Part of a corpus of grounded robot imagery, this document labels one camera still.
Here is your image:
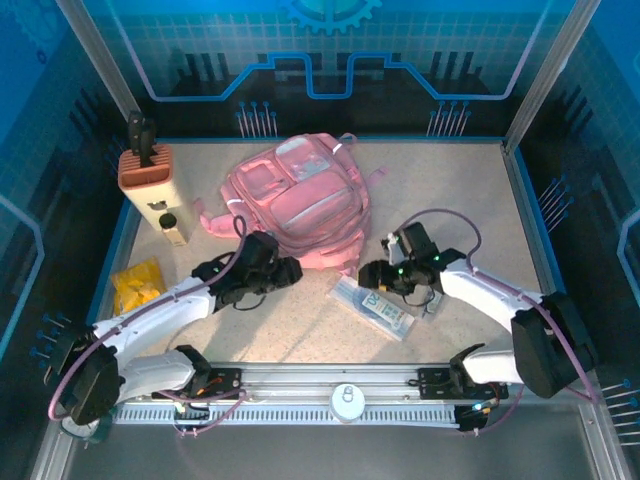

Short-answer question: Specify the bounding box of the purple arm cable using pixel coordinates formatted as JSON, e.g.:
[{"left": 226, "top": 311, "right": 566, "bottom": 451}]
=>
[
  {"left": 404, "top": 207, "right": 601, "bottom": 437},
  {"left": 47, "top": 214, "right": 251, "bottom": 440}
]

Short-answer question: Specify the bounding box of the pink student backpack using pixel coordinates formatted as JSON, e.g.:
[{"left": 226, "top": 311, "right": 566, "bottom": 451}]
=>
[{"left": 192, "top": 132, "right": 389, "bottom": 272}]

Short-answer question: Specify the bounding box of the small bottle black cap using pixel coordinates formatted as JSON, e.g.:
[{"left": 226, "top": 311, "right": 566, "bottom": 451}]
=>
[{"left": 158, "top": 212, "right": 189, "bottom": 248}]

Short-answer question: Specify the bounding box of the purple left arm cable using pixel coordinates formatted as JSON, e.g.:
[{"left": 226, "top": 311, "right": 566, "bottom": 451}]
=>
[{"left": 47, "top": 214, "right": 251, "bottom": 440}]

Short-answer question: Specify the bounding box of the aluminium frame post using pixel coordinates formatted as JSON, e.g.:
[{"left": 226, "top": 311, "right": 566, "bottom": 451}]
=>
[
  {"left": 503, "top": 0, "right": 607, "bottom": 147},
  {"left": 54, "top": 0, "right": 146, "bottom": 126}
]

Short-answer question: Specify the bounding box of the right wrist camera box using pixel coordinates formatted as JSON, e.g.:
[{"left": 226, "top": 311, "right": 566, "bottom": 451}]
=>
[{"left": 381, "top": 222, "right": 440, "bottom": 264}]

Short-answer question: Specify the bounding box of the white slotted cable duct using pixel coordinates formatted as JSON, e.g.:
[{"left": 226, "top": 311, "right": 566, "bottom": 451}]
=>
[{"left": 113, "top": 403, "right": 460, "bottom": 427}]

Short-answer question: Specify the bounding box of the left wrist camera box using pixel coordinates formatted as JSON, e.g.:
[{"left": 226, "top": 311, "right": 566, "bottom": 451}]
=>
[{"left": 241, "top": 232, "right": 280, "bottom": 267}]

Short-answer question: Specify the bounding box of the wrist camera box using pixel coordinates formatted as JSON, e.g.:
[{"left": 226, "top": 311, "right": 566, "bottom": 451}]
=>
[
  {"left": 241, "top": 232, "right": 280, "bottom": 267},
  {"left": 381, "top": 222, "right": 440, "bottom": 264}
]

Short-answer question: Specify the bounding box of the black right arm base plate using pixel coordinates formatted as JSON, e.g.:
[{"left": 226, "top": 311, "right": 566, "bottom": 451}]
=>
[{"left": 417, "top": 367, "right": 509, "bottom": 401}]

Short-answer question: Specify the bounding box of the small grey clip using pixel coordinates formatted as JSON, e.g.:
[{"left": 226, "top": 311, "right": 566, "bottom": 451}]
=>
[{"left": 417, "top": 292, "right": 447, "bottom": 322}]

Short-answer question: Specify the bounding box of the aluminium front rail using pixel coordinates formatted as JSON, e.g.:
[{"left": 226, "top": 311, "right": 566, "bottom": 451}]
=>
[{"left": 64, "top": 363, "right": 601, "bottom": 407}]

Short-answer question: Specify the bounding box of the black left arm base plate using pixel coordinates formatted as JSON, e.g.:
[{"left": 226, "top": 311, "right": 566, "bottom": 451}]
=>
[{"left": 152, "top": 367, "right": 244, "bottom": 401}]

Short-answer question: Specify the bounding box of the yellow snack bag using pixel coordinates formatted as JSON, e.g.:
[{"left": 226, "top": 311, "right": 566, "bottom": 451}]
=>
[{"left": 112, "top": 255, "right": 167, "bottom": 317}]

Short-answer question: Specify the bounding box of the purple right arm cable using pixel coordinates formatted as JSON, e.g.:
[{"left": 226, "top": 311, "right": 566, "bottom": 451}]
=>
[{"left": 404, "top": 207, "right": 601, "bottom": 437}]

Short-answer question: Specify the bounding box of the clear pen pack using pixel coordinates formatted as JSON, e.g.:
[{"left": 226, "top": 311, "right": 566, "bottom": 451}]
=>
[{"left": 327, "top": 273, "right": 418, "bottom": 343}]

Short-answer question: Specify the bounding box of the cream knife block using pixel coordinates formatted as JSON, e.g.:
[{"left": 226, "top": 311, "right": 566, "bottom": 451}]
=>
[{"left": 118, "top": 144, "right": 192, "bottom": 237}]

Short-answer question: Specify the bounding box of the green alarm clock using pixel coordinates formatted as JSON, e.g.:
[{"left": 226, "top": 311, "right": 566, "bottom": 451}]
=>
[{"left": 62, "top": 415, "right": 114, "bottom": 446}]

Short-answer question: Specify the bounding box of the white round knob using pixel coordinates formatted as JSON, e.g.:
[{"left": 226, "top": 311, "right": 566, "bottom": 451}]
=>
[{"left": 329, "top": 382, "right": 367, "bottom": 424}]

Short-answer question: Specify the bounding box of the black handled knife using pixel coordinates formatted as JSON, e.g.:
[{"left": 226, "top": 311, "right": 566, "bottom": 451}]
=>
[
  {"left": 127, "top": 111, "right": 146, "bottom": 151},
  {"left": 137, "top": 128, "right": 158, "bottom": 168}
]

